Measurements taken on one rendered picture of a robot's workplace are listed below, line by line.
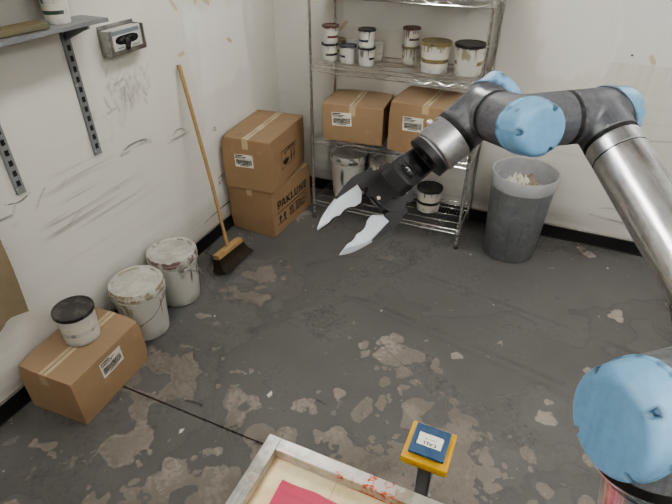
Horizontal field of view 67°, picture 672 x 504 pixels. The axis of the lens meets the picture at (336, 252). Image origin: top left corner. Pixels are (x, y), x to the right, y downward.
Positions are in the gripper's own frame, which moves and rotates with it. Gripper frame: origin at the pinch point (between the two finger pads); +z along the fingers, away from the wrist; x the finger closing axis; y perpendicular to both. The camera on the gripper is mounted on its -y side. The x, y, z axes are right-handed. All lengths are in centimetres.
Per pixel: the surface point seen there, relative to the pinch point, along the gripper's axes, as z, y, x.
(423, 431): 20, 67, -54
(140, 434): 147, 168, 0
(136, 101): 46, 206, 148
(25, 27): 46, 121, 157
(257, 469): 57, 52, -29
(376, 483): 35, 51, -51
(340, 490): 44, 52, -47
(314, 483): 49, 53, -42
